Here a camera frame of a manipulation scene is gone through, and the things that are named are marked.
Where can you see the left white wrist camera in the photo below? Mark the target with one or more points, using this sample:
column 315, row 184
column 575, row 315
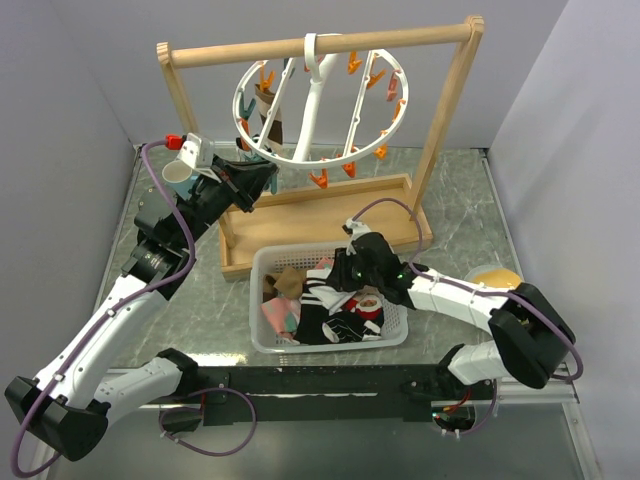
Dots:
column 197, row 152

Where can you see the wooden hanger stand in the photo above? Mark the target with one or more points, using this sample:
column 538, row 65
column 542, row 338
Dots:
column 311, row 214

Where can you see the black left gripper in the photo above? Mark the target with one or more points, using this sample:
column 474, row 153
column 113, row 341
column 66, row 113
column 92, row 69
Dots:
column 242, row 182

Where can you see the yellow dish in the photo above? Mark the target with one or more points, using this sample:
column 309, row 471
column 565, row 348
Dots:
column 494, row 276

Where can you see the aluminium rail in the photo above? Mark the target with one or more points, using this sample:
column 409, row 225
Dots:
column 535, row 395

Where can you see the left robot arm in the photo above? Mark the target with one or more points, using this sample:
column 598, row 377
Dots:
column 69, row 405

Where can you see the white black sock in basket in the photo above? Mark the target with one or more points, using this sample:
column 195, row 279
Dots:
column 350, row 327

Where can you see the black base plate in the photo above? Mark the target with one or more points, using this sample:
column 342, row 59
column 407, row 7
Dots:
column 298, row 393

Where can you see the black sock white stripes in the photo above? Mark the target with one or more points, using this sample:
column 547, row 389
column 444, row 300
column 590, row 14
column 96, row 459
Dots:
column 313, row 315

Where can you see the white plastic laundry basket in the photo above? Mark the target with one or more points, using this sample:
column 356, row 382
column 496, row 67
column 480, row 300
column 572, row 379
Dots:
column 274, row 259

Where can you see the teal clothes peg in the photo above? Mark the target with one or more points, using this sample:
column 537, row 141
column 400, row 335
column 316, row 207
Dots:
column 270, row 184
column 245, row 108

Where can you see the tan brown sock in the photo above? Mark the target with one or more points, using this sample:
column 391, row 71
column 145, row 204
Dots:
column 288, row 284

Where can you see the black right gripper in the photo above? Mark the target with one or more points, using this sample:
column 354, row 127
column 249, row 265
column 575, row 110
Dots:
column 339, row 275

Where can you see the red santa sock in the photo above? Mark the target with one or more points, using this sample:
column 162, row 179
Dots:
column 367, row 306

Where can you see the cream brown ribbed sock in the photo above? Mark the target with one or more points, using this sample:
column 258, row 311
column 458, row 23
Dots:
column 264, row 100

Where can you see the orange clothes peg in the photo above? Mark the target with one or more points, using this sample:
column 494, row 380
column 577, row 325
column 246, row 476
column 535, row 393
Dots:
column 321, row 180
column 266, row 79
column 350, row 169

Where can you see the teal right clothes peg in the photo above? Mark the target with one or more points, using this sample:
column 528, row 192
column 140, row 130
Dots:
column 270, row 184

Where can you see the white round clip hanger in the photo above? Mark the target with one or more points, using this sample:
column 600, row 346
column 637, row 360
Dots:
column 376, row 66

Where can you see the pink sock left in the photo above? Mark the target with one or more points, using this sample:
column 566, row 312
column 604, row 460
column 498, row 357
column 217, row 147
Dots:
column 283, row 315

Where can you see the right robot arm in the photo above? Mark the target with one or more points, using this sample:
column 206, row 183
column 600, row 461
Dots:
column 528, row 338

